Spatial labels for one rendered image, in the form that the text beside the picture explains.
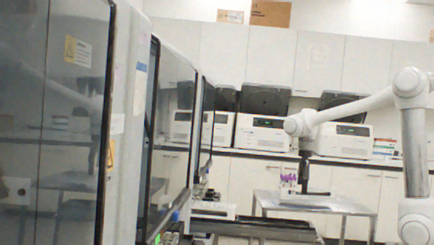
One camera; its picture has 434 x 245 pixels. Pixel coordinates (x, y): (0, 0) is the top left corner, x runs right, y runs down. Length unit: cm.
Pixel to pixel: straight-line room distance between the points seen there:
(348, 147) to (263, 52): 133
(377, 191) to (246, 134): 144
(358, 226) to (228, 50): 227
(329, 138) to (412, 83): 246
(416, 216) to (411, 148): 28
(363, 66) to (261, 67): 108
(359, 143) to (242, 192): 128
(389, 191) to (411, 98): 264
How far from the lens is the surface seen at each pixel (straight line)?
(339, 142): 414
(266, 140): 405
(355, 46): 452
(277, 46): 438
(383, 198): 433
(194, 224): 174
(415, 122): 179
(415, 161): 179
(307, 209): 208
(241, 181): 408
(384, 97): 199
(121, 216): 74
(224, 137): 404
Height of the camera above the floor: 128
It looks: 3 degrees down
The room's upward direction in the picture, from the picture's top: 5 degrees clockwise
